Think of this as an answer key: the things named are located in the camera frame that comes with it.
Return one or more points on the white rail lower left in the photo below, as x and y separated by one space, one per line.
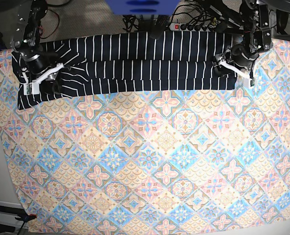
8 213

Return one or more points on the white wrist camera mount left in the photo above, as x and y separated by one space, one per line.
247 75

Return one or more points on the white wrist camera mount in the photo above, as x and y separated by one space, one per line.
247 75
42 81

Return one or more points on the white labelled power strip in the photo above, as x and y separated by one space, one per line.
191 27

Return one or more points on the navy white striped T-shirt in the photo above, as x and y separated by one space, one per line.
132 62

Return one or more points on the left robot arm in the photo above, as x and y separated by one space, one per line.
255 21

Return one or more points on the patterned pastel tablecloth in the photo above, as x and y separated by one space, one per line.
169 162

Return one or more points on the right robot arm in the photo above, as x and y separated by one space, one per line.
28 30

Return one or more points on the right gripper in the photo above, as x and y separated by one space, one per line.
38 62

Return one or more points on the orange black clamp lower left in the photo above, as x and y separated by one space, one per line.
24 218

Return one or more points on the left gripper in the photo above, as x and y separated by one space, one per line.
235 56

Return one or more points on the blue box overhead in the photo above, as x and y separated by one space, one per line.
142 7

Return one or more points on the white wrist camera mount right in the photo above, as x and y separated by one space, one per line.
42 81

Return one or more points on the black remote control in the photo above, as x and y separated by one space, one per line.
159 26

